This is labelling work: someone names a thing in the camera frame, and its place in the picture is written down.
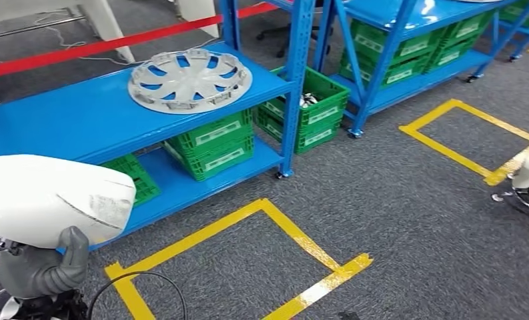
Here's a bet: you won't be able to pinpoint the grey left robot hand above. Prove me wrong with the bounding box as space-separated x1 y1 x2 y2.
0 226 91 301

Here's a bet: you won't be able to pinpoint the white plastic car part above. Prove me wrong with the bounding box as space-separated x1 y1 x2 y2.
0 154 137 249

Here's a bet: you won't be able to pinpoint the yellow floor tape square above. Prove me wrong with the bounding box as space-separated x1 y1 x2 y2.
103 197 375 320
398 98 529 187

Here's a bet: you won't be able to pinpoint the red barrier tape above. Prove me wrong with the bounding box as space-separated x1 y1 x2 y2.
0 1 288 81

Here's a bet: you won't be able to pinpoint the silver wheel hubcap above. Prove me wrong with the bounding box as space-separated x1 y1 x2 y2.
127 47 253 116

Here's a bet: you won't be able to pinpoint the white desk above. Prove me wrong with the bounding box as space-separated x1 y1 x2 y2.
0 0 137 105
173 0 221 39

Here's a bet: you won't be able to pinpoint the chrome base stool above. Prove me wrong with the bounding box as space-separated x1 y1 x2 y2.
490 187 529 231

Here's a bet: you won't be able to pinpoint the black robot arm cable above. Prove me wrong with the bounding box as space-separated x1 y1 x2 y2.
86 270 189 320

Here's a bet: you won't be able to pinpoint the thin white floor cable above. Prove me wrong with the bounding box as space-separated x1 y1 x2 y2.
33 9 135 67

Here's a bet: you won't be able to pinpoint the tangled black white cables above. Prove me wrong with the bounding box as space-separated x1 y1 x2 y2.
298 91 322 109

